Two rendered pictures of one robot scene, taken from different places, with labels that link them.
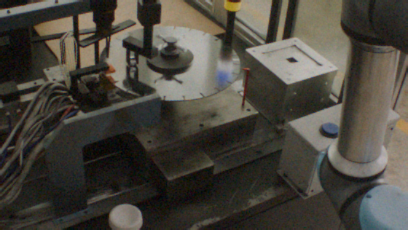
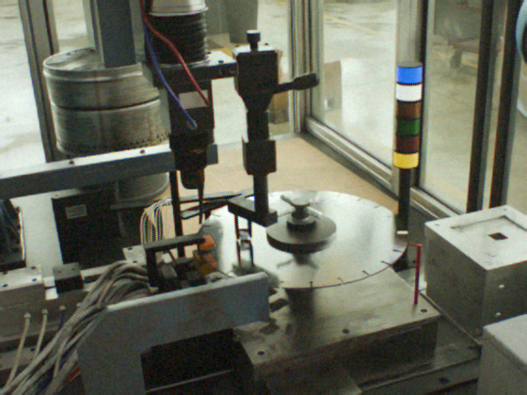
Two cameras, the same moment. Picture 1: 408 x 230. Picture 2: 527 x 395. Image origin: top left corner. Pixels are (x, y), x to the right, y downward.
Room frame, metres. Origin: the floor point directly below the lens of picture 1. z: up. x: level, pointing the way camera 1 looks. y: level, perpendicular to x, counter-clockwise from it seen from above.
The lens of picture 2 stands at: (0.15, -0.12, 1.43)
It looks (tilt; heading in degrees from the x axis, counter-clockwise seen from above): 24 degrees down; 16
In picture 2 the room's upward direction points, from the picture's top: 3 degrees counter-clockwise
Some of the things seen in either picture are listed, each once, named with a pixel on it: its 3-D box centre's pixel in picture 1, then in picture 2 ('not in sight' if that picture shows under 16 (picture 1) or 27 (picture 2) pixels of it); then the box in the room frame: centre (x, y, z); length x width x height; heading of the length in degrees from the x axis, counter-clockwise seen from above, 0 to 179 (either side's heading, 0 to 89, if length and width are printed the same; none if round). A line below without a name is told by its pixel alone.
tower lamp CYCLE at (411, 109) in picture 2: not in sight; (407, 107); (1.34, -0.04, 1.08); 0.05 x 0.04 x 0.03; 35
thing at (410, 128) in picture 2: not in sight; (407, 124); (1.34, -0.04, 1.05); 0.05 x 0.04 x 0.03; 35
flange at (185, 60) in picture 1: (170, 54); (301, 225); (1.07, 0.10, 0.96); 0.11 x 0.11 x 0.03
